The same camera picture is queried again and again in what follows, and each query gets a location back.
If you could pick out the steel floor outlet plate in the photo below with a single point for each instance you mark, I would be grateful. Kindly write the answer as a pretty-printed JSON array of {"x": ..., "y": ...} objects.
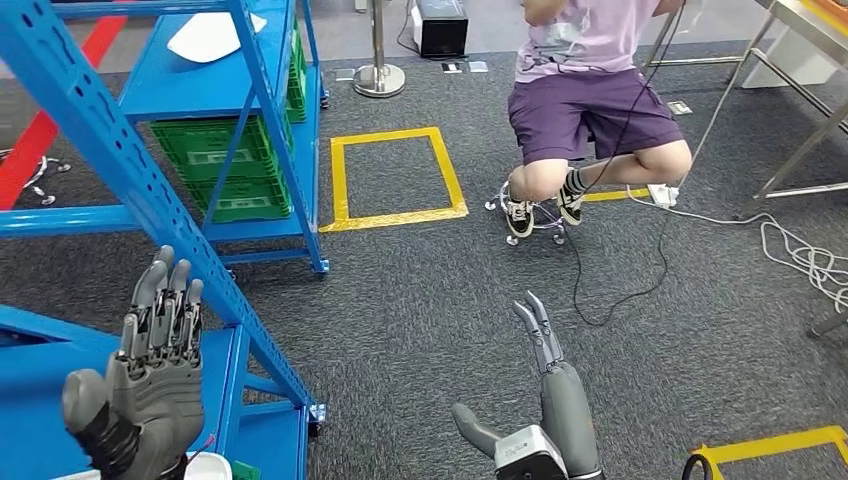
[
  {"x": 452, "y": 67},
  {"x": 679, "y": 108},
  {"x": 478, "y": 66},
  {"x": 344, "y": 74}
]

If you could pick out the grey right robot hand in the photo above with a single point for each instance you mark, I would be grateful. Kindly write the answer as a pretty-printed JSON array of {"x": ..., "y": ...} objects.
[{"x": 570, "y": 411}]

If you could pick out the black box device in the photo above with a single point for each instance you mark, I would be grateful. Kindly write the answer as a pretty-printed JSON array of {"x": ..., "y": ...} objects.
[{"x": 440, "y": 26}]

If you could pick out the white power strip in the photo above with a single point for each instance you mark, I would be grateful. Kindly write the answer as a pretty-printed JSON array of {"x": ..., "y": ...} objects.
[{"x": 664, "y": 195}]

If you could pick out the yellow tape on table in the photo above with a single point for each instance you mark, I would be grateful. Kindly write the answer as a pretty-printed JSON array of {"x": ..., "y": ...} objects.
[{"x": 825, "y": 16}]

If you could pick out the chrome stanchion post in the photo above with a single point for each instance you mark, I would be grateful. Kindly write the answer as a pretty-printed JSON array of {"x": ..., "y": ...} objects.
[{"x": 379, "y": 73}]

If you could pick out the person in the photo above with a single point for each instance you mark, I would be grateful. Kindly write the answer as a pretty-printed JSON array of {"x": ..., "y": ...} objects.
[{"x": 583, "y": 99}]

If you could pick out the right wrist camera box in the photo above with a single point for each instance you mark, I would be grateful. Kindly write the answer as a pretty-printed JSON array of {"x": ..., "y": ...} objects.
[{"x": 530, "y": 454}]

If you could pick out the white desk panel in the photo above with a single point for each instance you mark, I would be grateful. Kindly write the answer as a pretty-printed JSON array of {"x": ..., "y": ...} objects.
[{"x": 775, "y": 63}]

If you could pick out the yellow floor tape square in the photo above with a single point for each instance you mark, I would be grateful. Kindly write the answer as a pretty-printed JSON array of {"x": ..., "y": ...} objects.
[
  {"x": 340, "y": 179},
  {"x": 768, "y": 445},
  {"x": 613, "y": 195}
]

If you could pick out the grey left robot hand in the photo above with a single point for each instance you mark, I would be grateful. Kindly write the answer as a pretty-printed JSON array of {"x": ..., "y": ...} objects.
[{"x": 159, "y": 397}]

